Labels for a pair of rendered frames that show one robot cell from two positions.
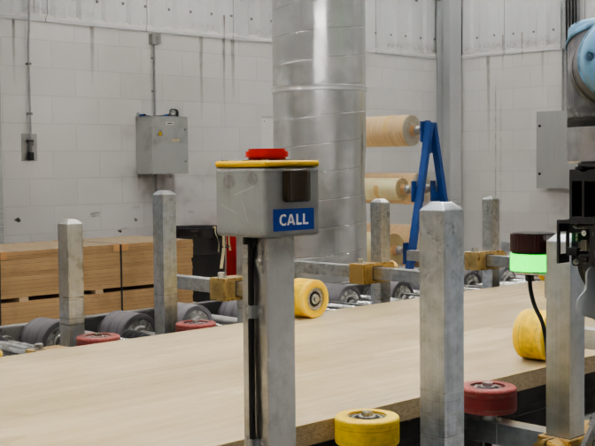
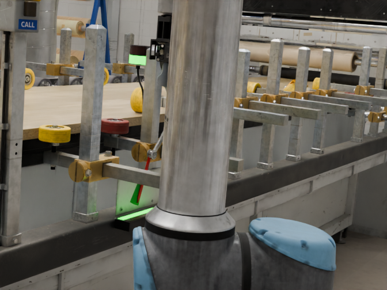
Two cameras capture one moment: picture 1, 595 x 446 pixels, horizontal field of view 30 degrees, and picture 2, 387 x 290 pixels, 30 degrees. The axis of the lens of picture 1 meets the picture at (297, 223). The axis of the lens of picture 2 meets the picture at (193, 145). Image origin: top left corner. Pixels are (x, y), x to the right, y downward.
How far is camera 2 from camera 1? 0.50 m
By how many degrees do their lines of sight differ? 16
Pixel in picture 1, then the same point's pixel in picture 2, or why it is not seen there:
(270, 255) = (15, 39)
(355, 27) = not seen: outside the picture
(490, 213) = (129, 42)
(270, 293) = (15, 57)
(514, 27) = not seen: outside the picture
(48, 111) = not seen: outside the picture
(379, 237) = (64, 50)
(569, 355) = (153, 104)
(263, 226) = (14, 26)
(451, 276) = (98, 60)
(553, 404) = (144, 127)
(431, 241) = (90, 42)
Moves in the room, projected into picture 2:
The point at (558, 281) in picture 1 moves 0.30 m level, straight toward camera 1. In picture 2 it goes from (150, 69) to (144, 77)
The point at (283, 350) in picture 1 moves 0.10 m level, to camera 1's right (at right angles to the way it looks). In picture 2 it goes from (19, 84) to (68, 87)
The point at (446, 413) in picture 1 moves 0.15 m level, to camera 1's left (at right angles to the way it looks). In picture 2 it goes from (93, 123) to (27, 120)
